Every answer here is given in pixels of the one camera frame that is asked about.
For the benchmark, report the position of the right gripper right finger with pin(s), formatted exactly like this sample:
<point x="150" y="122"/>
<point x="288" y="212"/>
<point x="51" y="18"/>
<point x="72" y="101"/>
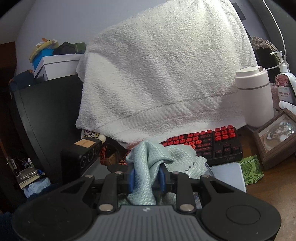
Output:
<point x="168" y="181"/>

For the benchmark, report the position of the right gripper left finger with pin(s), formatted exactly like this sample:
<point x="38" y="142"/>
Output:
<point x="125" y="180"/>

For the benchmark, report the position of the cartoon plush toy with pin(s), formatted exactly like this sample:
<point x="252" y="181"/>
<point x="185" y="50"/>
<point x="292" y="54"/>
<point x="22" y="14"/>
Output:
<point x="91" y="134"/>

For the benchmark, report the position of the black cabinet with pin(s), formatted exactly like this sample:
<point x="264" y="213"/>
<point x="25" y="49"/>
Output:
<point x="48" y="111"/>

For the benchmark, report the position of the green patterned packet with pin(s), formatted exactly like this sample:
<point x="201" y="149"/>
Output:
<point x="251" y="169"/>

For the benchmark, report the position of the white storage box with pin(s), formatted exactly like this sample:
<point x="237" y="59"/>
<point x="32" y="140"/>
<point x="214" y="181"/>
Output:
<point x="57" y="66"/>

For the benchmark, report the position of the blue box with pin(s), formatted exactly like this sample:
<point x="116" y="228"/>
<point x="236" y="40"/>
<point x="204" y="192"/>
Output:
<point x="40" y="55"/>

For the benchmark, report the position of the large white terry towel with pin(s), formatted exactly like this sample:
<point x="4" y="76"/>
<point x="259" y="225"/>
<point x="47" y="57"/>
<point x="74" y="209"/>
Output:
<point x="166" y="71"/>

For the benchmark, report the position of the black hexagonal box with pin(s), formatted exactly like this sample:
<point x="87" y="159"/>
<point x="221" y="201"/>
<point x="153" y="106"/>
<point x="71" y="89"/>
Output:
<point x="64" y="49"/>

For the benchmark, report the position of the brown framed picture box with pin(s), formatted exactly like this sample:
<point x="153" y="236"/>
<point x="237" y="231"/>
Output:
<point x="275" y="140"/>

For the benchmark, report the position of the yellow green plush toy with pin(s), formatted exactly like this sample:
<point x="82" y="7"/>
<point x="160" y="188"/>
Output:
<point x="45" y="44"/>

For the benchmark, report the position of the white cylindrical humidifier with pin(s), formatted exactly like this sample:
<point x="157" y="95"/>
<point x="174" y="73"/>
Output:
<point x="255" y="97"/>

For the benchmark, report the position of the white black plush toy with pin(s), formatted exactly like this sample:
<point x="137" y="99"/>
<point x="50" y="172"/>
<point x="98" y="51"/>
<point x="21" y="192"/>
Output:
<point x="286" y="91"/>

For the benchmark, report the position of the pink label pump bottle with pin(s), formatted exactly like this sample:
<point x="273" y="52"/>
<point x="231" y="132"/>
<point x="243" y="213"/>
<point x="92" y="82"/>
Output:
<point x="283" y="66"/>

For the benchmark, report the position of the ornate vintage mirror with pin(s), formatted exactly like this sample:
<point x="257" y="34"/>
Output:
<point x="263" y="49"/>

